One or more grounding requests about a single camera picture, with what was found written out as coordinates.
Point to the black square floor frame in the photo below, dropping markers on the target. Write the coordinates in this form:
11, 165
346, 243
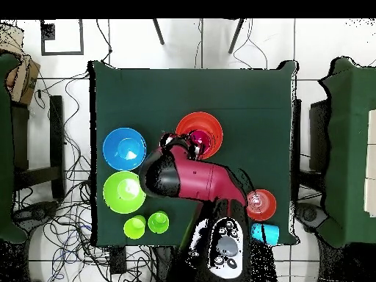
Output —
47, 32

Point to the pink cup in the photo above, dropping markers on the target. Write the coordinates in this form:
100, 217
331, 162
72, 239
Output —
201, 136

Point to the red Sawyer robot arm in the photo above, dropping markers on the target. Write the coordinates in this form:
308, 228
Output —
202, 179

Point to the black bench frame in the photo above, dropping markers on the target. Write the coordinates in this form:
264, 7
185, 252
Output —
318, 135
57, 141

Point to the cardboard box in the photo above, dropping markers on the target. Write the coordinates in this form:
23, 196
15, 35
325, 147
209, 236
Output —
22, 79

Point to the blue bowl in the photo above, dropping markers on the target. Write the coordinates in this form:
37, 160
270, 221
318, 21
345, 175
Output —
124, 149

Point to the grey stand base with knob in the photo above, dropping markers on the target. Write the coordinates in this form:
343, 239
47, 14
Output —
35, 214

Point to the dark green side tablecloth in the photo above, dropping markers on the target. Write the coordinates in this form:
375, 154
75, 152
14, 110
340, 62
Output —
349, 132
6, 147

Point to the small orange bowl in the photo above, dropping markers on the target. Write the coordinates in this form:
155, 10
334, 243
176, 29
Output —
263, 205
216, 141

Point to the lime green cup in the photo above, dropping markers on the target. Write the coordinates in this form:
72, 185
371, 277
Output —
134, 228

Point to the grey chair base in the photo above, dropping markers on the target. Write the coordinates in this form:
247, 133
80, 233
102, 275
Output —
310, 214

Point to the lime green bowl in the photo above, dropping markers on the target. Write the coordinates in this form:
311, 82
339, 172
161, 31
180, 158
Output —
124, 192

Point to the black tripod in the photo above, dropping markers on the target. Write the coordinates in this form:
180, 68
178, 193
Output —
158, 32

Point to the white block stack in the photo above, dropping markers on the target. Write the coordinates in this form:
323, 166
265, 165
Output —
370, 164

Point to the blue cup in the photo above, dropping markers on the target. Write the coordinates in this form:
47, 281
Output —
268, 233

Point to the black power strip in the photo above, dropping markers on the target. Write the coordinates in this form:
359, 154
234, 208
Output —
118, 260

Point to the large orange bowl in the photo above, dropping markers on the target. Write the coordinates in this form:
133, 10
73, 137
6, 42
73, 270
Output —
199, 117

